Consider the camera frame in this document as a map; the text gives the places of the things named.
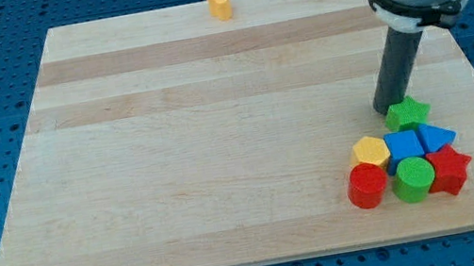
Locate yellow hexagon block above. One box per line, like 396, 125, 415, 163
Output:
350, 136, 391, 170

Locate wooden board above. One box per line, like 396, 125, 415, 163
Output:
0, 0, 474, 266

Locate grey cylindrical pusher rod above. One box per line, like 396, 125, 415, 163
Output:
372, 27, 423, 115

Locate red star block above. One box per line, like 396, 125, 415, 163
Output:
426, 144, 472, 196

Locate red cylinder block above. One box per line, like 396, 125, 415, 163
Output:
347, 162, 388, 209

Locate yellow heart block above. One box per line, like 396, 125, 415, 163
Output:
206, 0, 234, 21

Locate green cylinder block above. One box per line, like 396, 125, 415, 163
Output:
392, 157, 435, 204

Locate blue cube block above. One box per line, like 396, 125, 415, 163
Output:
383, 130, 425, 175

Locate blue triangle block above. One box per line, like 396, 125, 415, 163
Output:
416, 124, 457, 154

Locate green star block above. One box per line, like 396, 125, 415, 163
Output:
385, 95, 431, 132

